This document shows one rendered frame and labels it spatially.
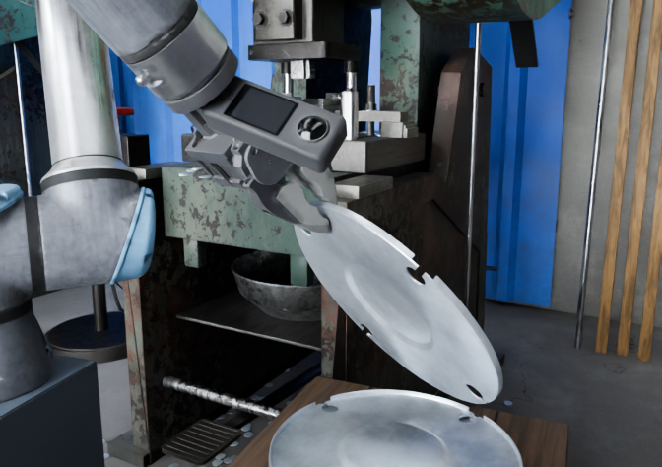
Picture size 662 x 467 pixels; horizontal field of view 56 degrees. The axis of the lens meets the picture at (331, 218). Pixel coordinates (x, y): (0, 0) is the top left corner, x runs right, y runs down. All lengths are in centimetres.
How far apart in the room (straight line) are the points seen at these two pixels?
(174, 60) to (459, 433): 56
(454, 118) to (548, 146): 90
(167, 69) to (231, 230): 74
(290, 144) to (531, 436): 56
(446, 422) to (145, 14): 60
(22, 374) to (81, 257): 15
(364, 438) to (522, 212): 169
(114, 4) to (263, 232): 75
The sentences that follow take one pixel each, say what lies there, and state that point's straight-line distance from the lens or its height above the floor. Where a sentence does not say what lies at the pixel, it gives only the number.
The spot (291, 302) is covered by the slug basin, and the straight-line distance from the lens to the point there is 129.
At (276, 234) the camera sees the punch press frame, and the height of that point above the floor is 53.
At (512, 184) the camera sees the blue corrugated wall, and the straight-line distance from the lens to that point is 233.
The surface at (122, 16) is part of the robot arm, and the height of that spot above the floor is 84.
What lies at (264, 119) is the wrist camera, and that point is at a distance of 51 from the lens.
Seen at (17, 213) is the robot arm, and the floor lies 66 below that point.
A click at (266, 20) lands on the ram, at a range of 129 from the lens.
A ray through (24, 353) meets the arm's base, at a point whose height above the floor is 50.
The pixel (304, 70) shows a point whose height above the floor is 84.
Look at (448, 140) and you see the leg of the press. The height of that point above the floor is 69.
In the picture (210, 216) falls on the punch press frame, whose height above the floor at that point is 55.
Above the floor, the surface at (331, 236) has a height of 64.
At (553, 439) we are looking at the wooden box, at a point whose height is 35.
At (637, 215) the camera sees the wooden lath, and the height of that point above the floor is 43.
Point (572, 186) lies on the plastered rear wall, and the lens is 236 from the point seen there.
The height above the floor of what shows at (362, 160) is 67.
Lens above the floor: 79
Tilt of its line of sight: 11 degrees down
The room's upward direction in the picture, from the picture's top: straight up
